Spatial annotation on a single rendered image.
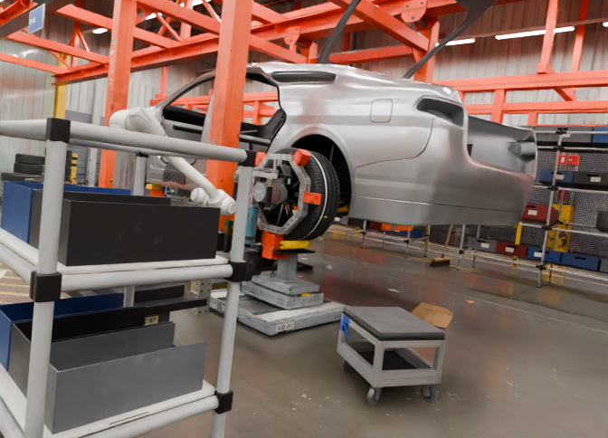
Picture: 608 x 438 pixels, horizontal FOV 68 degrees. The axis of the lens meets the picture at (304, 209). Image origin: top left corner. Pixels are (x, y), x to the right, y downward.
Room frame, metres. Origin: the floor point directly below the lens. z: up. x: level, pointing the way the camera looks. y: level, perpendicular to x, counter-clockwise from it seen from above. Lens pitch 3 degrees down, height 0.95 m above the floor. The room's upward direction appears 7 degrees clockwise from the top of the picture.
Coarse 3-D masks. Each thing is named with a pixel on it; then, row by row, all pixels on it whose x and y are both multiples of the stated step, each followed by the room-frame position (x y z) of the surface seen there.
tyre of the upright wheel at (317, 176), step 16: (320, 160) 3.09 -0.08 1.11; (320, 176) 2.97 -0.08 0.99; (336, 176) 3.09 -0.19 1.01; (320, 192) 2.93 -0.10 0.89; (336, 192) 3.06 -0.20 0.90; (320, 208) 2.95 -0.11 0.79; (336, 208) 3.07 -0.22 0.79; (304, 224) 2.98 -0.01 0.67; (320, 224) 3.04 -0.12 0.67; (288, 240) 3.09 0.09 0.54
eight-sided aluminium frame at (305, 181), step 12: (276, 156) 3.10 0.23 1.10; (288, 156) 3.02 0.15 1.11; (300, 168) 2.99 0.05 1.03; (252, 180) 3.27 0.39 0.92; (300, 180) 2.92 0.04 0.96; (300, 192) 2.92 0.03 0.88; (252, 204) 3.24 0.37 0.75; (300, 204) 2.91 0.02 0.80; (300, 216) 2.92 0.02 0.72; (264, 228) 3.14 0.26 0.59; (276, 228) 3.05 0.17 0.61; (288, 228) 2.98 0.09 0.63
